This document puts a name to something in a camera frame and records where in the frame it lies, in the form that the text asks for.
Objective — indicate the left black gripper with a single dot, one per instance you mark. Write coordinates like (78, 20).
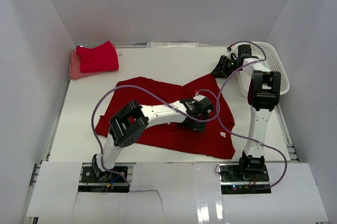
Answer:
(195, 124)

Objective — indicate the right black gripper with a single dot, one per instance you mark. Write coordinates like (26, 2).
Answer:
(224, 65)

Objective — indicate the dark red t-shirt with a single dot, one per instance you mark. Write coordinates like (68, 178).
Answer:
(173, 136)

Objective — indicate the white perforated plastic basket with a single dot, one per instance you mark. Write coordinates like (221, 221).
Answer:
(273, 63)

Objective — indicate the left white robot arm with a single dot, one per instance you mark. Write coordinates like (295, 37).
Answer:
(128, 124)

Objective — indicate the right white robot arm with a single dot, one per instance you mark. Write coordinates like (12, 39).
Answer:
(263, 95)

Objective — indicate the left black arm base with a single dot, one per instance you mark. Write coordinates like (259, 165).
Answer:
(106, 182)

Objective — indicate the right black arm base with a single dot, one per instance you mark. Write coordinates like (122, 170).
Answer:
(235, 183)

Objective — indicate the papers at table back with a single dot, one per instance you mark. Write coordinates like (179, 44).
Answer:
(171, 45)

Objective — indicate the folded bright red t-shirt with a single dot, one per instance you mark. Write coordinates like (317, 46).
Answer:
(103, 58)

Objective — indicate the folded pink t-shirt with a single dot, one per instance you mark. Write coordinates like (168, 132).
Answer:
(74, 71)

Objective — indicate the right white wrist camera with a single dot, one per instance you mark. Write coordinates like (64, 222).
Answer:
(232, 55)

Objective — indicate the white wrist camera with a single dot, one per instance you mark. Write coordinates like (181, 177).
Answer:
(198, 97)
(232, 55)

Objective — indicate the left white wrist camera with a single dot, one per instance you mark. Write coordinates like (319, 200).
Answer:
(198, 97)

